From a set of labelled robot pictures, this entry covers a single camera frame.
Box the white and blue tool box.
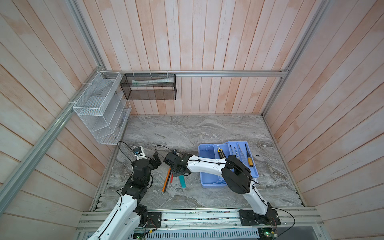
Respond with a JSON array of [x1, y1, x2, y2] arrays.
[[197, 140, 259, 189]]

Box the aluminium frame horizontal bar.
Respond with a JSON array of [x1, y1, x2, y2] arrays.
[[115, 70, 288, 77]]

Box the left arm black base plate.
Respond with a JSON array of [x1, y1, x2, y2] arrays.
[[120, 211, 163, 229]]

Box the black wire mesh basket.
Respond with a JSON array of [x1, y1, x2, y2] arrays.
[[120, 73, 177, 101]]

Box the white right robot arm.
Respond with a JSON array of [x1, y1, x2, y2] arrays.
[[164, 152, 272, 216]]

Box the teal utility knife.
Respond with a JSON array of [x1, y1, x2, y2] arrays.
[[179, 175, 186, 189]]

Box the red sleeved hex key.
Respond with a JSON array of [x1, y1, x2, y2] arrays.
[[169, 174, 174, 186]]

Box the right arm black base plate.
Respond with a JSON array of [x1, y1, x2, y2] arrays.
[[239, 209, 281, 226]]

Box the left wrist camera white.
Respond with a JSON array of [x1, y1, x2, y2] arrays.
[[133, 146, 147, 160]]

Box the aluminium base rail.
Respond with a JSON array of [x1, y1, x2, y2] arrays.
[[76, 207, 324, 233]]

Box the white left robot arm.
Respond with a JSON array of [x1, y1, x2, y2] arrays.
[[89, 147, 161, 240]]

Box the white wire mesh shelf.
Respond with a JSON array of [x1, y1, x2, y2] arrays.
[[73, 72, 132, 145]]

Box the clear handled tester screwdriver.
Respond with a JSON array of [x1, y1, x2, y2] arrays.
[[238, 144, 247, 164]]

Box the white ventilated cable duct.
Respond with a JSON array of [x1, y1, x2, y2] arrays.
[[122, 229, 260, 240]]

